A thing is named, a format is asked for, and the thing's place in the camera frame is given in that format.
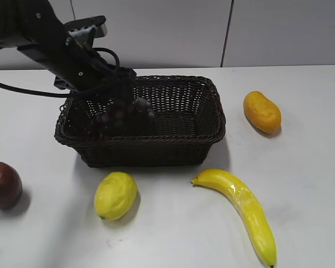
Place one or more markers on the yellow lemon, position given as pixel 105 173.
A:
pixel 115 196

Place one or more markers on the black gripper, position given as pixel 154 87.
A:
pixel 74 61

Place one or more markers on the purple grape bunch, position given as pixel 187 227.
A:
pixel 123 119

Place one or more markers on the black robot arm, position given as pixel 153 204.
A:
pixel 10 14

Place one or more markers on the dark woven plastic basket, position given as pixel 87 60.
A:
pixel 188 119

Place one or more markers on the yellow banana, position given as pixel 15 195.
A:
pixel 247 206

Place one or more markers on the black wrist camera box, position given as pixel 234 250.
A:
pixel 88 28

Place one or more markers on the orange yellow mango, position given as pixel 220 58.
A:
pixel 262 112

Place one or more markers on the dark red apple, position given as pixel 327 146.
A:
pixel 10 186

